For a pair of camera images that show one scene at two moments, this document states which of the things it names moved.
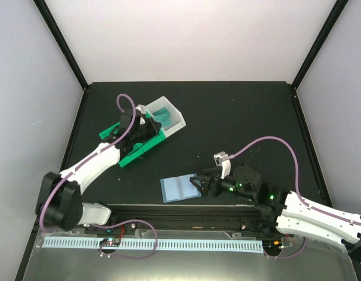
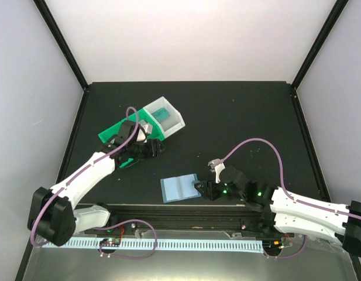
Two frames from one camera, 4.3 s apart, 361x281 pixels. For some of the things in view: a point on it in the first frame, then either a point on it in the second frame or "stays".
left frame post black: x=61 y=42 stays
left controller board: x=110 y=242 stays
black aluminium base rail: x=229 y=218 stays
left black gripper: x=154 y=130 → x=154 y=150
